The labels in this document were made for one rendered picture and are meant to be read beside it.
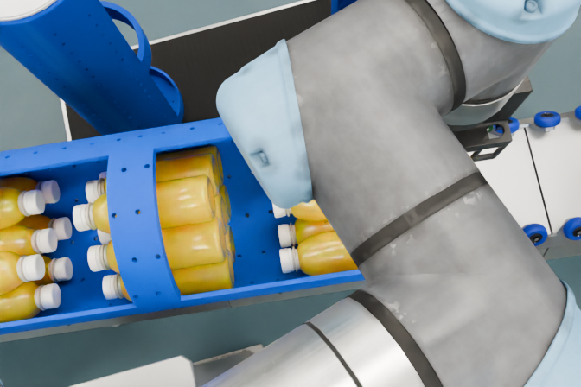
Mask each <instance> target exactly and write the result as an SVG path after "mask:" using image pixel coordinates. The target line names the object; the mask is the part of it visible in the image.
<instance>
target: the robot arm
mask: <svg viewBox="0 0 581 387"><path fill-rule="evenodd" d="M580 5H581V0H357V1H356V2H354V3H351V4H350V5H349V6H347V7H345V8H344V9H342V10H339V11H338V12H336V13H334V14H333V15H332V16H329V17H328V18H326V19H324V20H322V21H321V22H319V23H318V24H316V25H314V26H312V27H311V28H309V29H306V30H305V31H304V32H302V33H300V34H299V35H296V36H295V37H293V38H291V39H289V40H288V41H286V40H285V39H283V40H281V41H279V42H278V43H277V45H276V46H275V47H274V48H272V49H270V50H268V51H267V52H265V53H264V54H262V55H260V56H259V57H258V58H256V59H255V60H253V61H251V62H250V63H248V64H246V65H245V66H243V67H242V68H241V69H240V71H238V72H237V73H236V74H234V75H233V76H231V77H230V78H228V79H226V80H225V81H224V82H223V83H222V84H221V86H220V88H219V90H218V92H217V96H216V106H217V110H218V112H219V114H220V117H221V119H222V121H223V123H224V125H225V126H226V128H227V130H228V132H229V134H230V136H231V137H232V139H233V141H234V142H235V144H236V146H237V147H238V149H239V152H240V153H241V154H242V156H243V157H244V159H245V161H246V163H247V165H248V166H249V168H250V169H251V171H252V172H253V174H254V176H255V177H256V179H257V181H258V182H259V184H260V185H261V187H262V188H263V189H264V191H265V193H266V195H267V196H268V197H269V199H270V200H271V202H272V203H273V204H274V205H275V206H277V207H279V208H282V209H289V208H292V207H294V206H296V205H298V204H300V203H302V202H303V203H309V202H310V201H312V200H315V202H316V203H317V205H318V206H319V207H320V209H321V210H322V212H323V214H324V215H325V217H326V219H327V220H328V222H329V223H330V224H331V226H332V227H333V229H334V230H335V233H336V234H337V236H338V237H339V239H340V240H341V241H342V243H343V245H344V246H345V248H346V249H347V251H348V253H349V255H350V256H351V258H352V259H353V261H354V263H355V264H356V266H357V267H358V269H359V271H360V272H361V274H362V275H363V277H364V278H365V280H366V282H367V284H365V285H364V286H362V287H361V288H359V289H357V290H356V291H355V292H354V293H353V294H351V295H349V296H347V297H345V298H344V299H342V300H340V301H339V302H337V303H336V304H334V305H333V306H331V307H329V308H327V309H326V310H324V311H322V312H321V313H320V314H318V315H316V316H315V317H313V318H311V319H310V320H308V321H306V322H304V323H303V324H302V325H301V326H299V327H297V328H295V329H293V330H292V331H290V332H289V333H287V334H286V335H284V336H283V337H281V338H279V339H277V340H276V341H274V342H272V343H271V344H270V345H268V346H266V347H265V348H263V349H261V350H260V351H258V352H256V353H254V354H253V355H252V356H251V357H249V358H247V359H245V360H243V361H242V362H240V363H239V364H237V365H236V366H234V367H233V368H231V369H229V370H228V371H226V372H224V373H222V374H221V375H219V376H218V377H216V378H215V379H213V380H211V381H210V382H208V383H207V384H204V385H203V386H202V387H581V311H580V309H579V308H578V306H577V304H576V300H575V295H574V293H573V291H572V290H571V288H570V287H569V285H568V284H567V283H566V282H565V281H562V280H559V279H558V277H557V276H556V275H555V273H554V272H553V271H552V269H551V267H550V266H549V265H548V263H547V262H546V260H545V259H544V258H543V257H542V256H541V254H540V253H539V251H538V250H537V249H536V247H535V246H534V244H533V243H532V241H531V240H530V239H529V237H528V236H527V235H526V233H525V232H524V231H523V230H522V228H521V227H520V225H519V224H518V222H517V221H516V220H515V218H514V217H513V215H512V214H511V212H510V211H509V210H508V209H507V208H506V206H505V205H504V204H503V202H502V201H501V199H500V198H499V196H498V195H497V194H496V192H495V190H494V189H493V188H492V187H491V186H490V184H488V182H487V180H486V179H485V178H484V176H483V175H482V173H481V170H480V169H479V168H478V167H477V166H476V164H475V162H479V161H486V160H491V159H495V158H496V157H497V156H498V155H499V154H500V153H501V152H502V151H503V150H504V149H505V148H506V147H507V146H508V145H509V144H510V143H511V142H512V141H513V138H512V135H511V131H510V129H509V125H508V119H509V118H510V117H511V116H512V115H513V113H514V112H515V111H516V110H517V109H518V108H519V106H520V105H521V104H522V103H523V102H524V101H525V99H526V98H527V97H528V96H529V95H530V93H531V92H532V91H533V89H532V86H531V82H530V79H529V78H528V73H529V72H530V71H531V70H532V68H533V67H534V66H535V64H536V63H537V62H538V61H539V59H540V58H541V57H542V56H543V54H544V53H545V52H546V50H547V49H548V48H549V47H550V46H551V45H552V44H553V42H554V41H555V40H556V39H557V37H559V36H561V35H562V34H563V33H564V32H565V31H566V30H567V29H568V28H569V27H570V26H571V25H572V24H573V22H574V21H575V19H576V17H577V15H578V10H579V6H580ZM493 125H496V130H495V131H498V130H500V129H502V132H503V134H502V135H501V137H498V138H492V139H489V135H488V134H489V132H491V130H492V129H493V128H494V127H493ZM497 126H498V129H497ZM499 127H500V128H499ZM492 148H497V149H496V150H495V151H494V152H493V153H487V154H481V155H479V154H480V153H481V152H482V150H483V149H492ZM469 152H474V153H473V154H472V155H471V156H469V154H468V153H469Z"/></svg>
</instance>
